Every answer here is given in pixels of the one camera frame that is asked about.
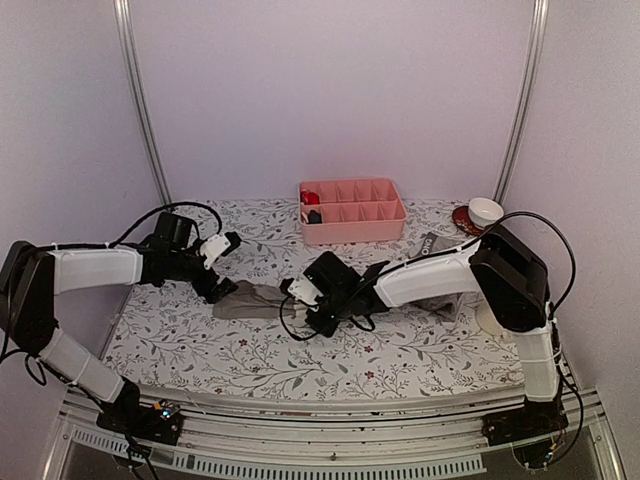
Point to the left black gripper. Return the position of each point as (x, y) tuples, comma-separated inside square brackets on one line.
[(219, 291)]

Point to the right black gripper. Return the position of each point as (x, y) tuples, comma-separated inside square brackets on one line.
[(325, 326)]

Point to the grey underwear cream waistband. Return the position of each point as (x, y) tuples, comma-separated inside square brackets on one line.
[(257, 301)]

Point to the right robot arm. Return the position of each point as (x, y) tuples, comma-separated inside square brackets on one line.
[(511, 278)]

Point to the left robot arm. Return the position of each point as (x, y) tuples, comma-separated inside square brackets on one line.
[(40, 282)]

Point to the floral table cloth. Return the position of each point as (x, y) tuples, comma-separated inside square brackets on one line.
[(169, 337)]

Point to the dark rolled cloth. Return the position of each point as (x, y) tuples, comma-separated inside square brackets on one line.
[(314, 217)]

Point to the pink divided organizer box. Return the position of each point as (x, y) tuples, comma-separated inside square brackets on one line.
[(353, 211)]

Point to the red rolled cloth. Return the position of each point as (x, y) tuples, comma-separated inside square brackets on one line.
[(309, 197)]

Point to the grey boxer briefs lettered band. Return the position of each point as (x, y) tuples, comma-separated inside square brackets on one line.
[(445, 307)]

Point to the cream ceramic mug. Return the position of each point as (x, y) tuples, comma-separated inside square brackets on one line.
[(488, 323)]

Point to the red patterned saucer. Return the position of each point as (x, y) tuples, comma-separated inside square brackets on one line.
[(461, 220)]

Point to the white small bowl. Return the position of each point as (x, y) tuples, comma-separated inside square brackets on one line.
[(484, 212)]

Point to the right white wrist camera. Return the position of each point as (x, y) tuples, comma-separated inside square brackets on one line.
[(303, 291)]

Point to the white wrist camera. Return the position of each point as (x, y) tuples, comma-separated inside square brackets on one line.
[(216, 246), (303, 291)]

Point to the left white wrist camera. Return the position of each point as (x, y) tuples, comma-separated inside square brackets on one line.
[(216, 246)]

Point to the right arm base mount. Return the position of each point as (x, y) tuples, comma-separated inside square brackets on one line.
[(530, 420)]

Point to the left aluminium frame post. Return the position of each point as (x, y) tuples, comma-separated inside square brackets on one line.
[(124, 25)]

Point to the aluminium frame post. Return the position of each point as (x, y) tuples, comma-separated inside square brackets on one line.
[(531, 67), (124, 25)]

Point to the right aluminium frame post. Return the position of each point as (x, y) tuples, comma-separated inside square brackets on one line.
[(531, 67)]

